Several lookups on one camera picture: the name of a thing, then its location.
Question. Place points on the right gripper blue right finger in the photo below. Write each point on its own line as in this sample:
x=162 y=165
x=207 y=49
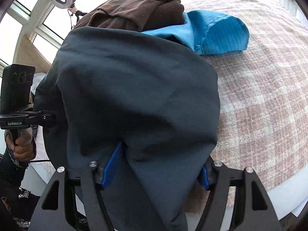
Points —
x=208 y=177

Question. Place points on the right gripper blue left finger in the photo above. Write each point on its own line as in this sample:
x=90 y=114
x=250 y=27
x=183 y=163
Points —
x=108 y=168

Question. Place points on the blue folded garment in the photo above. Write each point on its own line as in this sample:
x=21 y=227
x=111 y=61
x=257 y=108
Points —
x=207 y=33

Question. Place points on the person's left hand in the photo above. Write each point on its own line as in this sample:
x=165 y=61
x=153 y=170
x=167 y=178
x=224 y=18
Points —
x=23 y=149

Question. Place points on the brown folded garment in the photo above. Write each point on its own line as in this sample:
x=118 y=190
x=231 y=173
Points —
x=134 y=15

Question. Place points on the large light wood board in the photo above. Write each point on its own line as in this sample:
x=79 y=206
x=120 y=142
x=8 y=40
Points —
x=27 y=54

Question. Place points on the white denim garment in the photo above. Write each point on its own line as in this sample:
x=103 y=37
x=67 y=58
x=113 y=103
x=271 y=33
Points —
x=38 y=77

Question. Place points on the pink plaid table cloth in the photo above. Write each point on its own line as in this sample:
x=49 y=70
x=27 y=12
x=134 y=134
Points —
x=263 y=96

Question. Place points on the black tweed-trim sweater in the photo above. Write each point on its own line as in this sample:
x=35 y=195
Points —
x=17 y=203

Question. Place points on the dark slate track pants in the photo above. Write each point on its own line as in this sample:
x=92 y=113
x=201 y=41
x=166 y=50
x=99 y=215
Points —
x=156 y=97

